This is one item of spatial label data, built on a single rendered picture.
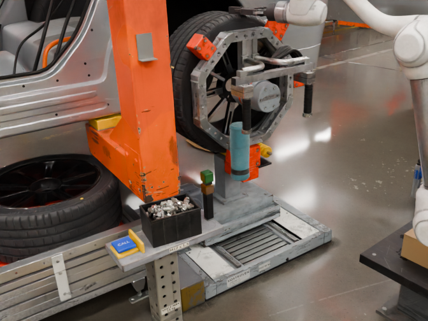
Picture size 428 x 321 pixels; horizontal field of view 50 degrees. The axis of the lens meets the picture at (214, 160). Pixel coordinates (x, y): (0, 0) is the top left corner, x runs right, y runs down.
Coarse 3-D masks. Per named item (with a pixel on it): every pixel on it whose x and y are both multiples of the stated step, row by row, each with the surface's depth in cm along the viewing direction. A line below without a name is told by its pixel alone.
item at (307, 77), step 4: (304, 72) 196; (308, 72) 196; (312, 72) 196; (296, 76) 201; (300, 76) 199; (304, 76) 196; (308, 76) 195; (312, 76) 197; (296, 80) 201; (300, 80) 199; (304, 80) 197; (308, 80) 196; (312, 80) 197
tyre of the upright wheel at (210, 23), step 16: (208, 16) 207; (224, 16) 202; (240, 16) 203; (176, 32) 209; (192, 32) 200; (208, 32) 196; (176, 48) 202; (176, 64) 198; (192, 64) 197; (176, 80) 197; (176, 96) 199; (176, 112) 203; (192, 112) 205; (176, 128) 218; (192, 128) 208; (256, 128) 230; (208, 144) 216
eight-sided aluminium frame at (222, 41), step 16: (224, 32) 194; (240, 32) 195; (256, 32) 200; (272, 32) 204; (224, 48) 193; (272, 48) 213; (208, 64) 192; (192, 80) 195; (288, 80) 219; (192, 96) 199; (288, 96) 223; (272, 112) 226; (208, 128) 204; (272, 128) 224; (224, 144) 211
